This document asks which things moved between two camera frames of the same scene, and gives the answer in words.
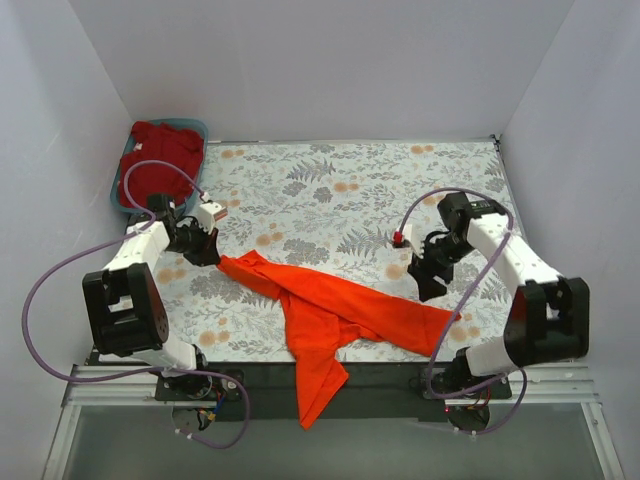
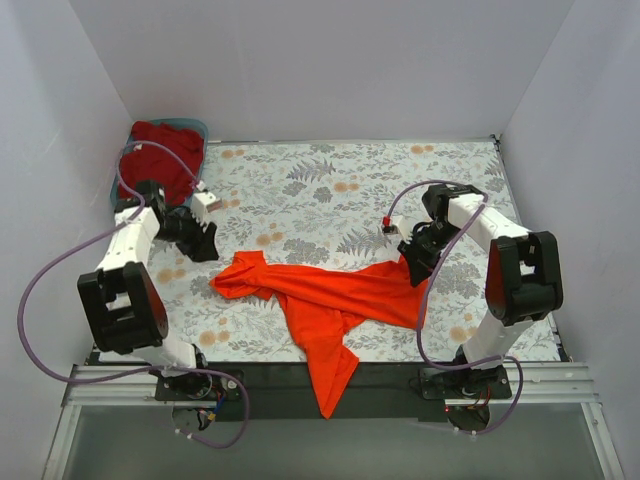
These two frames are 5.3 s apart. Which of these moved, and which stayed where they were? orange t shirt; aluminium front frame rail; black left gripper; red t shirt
Moved: orange t shirt
Stayed: aluminium front frame rail; red t shirt; black left gripper
